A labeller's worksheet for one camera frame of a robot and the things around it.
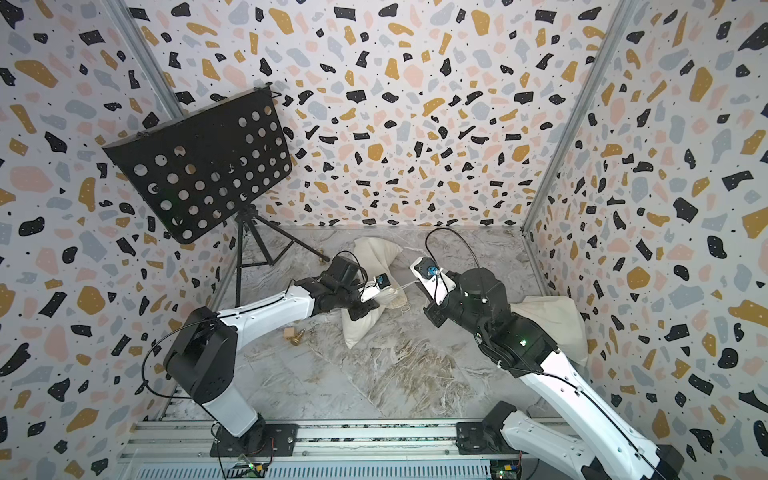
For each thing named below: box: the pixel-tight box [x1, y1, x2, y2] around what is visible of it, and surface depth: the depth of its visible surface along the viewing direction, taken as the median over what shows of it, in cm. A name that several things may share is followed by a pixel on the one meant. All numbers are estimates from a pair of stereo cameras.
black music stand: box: [102, 87, 330, 308], surface depth 75 cm
